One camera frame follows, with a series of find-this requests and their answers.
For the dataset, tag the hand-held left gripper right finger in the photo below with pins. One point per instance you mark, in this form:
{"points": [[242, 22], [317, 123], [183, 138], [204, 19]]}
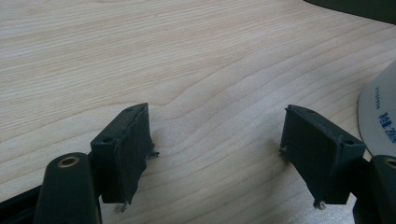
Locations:
{"points": [[320, 155]]}

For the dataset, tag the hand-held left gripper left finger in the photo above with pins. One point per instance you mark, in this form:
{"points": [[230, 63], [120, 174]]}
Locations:
{"points": [[124, 155]]}

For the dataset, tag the white bottle with blue cap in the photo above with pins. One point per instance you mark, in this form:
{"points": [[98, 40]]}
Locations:
{"points": [[381, 102]]}

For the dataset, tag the dark grey corner shelf rack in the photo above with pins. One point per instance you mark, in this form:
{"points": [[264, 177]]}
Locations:
{"points": [[367, 7]]}

